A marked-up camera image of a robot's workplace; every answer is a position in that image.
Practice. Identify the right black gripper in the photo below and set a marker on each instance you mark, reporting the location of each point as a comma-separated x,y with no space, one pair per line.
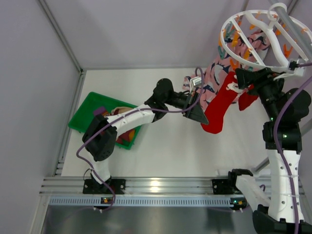
255,79

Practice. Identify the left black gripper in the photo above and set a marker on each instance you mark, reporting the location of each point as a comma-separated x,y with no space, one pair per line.
189,105

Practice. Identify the red sock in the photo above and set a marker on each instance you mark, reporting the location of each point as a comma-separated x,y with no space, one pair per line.
245,99
218,107

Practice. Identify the maroon purple orange sock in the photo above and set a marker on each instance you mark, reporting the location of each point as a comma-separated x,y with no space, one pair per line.
101,111

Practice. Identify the beige purple striped sock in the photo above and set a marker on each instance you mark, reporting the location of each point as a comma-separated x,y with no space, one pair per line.
120,110

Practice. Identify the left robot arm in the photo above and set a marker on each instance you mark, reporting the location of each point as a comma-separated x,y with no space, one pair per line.
100,138

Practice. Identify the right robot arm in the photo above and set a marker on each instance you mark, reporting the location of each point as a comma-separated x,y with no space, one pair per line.
279,213

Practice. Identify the metal hanger stand pole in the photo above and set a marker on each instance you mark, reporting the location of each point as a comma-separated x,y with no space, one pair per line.
298,30

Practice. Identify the pink shark print shorts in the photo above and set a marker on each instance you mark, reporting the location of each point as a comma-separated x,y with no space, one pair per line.
224,63

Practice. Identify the green plastic tray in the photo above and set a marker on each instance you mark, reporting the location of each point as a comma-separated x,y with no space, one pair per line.
84,115

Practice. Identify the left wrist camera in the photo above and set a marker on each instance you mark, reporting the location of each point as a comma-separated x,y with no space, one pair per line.
195,82

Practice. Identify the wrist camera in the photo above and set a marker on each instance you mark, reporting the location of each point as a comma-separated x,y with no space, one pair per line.
292,70
195,82

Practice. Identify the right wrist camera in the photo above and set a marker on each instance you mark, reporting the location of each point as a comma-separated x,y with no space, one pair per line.
292,70

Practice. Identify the aluminium mounting rail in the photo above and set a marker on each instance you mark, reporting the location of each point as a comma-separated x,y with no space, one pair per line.
159,192

